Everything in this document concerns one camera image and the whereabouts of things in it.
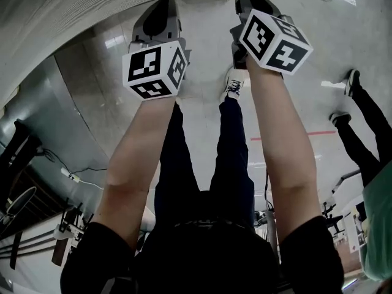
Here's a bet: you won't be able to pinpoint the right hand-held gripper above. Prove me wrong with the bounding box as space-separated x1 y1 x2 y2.
229 0 314 75

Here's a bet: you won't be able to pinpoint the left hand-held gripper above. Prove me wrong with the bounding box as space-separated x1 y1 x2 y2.
121 0 194 100

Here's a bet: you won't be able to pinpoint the person's right forearm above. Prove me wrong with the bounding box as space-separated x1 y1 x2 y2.
246 56 323 248

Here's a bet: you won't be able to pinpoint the person's left forearm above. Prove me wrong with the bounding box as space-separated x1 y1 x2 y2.
91 96 182 251

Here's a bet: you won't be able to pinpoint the grey wooden desk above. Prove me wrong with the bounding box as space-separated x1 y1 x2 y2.
0 0 335 110

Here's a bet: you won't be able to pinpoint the person's white sneaker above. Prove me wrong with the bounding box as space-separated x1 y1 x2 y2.
219 66 246 102

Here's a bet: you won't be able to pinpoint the person's dark navy trousers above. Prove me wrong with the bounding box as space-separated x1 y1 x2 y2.
154 95 257 236

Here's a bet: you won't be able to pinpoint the white power strip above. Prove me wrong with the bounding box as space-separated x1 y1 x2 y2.
61 167 81 184

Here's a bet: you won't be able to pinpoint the black stool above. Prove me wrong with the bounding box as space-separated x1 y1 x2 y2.
56 202 94 236

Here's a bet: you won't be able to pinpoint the black chair base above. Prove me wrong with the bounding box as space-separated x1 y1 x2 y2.
321 202 344 236

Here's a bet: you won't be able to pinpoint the white table with papers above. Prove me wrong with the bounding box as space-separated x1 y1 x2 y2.
331 169 369 257

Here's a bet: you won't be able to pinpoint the person in black shirt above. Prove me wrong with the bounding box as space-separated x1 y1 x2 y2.
59 214 346 294

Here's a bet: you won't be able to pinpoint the brown wooden board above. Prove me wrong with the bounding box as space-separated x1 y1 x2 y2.
51 236 73 268

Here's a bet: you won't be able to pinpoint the black cable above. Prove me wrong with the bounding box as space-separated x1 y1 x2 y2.
39 146 108 178

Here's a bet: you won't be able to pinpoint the white oval ring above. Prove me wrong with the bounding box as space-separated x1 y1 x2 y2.
0 186 38 227

